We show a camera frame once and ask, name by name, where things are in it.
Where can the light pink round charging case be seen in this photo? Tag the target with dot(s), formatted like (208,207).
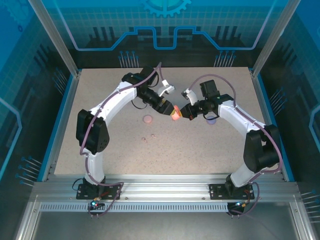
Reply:
(147,119)

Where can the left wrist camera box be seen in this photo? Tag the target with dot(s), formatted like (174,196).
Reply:
(166,88)

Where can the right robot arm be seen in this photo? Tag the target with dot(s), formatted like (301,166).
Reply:
(237,115)

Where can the aluminium frame post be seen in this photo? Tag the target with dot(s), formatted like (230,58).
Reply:
(61,42)
(272,37)

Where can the light pink earbud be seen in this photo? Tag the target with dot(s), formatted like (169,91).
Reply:
(153,135)
(144,139)

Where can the small LED circuit board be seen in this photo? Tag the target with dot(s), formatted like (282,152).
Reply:
(240,204)
(96,205)

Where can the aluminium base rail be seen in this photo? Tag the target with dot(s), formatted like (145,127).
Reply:
(165,186)

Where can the aluminium side rail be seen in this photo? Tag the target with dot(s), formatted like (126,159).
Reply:
(262,100)
(70,100)

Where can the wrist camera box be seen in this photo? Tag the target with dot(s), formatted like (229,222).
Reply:
(191,96)
(166,88)

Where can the blue table edge strip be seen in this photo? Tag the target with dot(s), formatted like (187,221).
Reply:
(268,100)
(64,100)

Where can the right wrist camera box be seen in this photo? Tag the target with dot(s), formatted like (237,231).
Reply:
(191,96)

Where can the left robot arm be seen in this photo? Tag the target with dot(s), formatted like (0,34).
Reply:
(112,100)

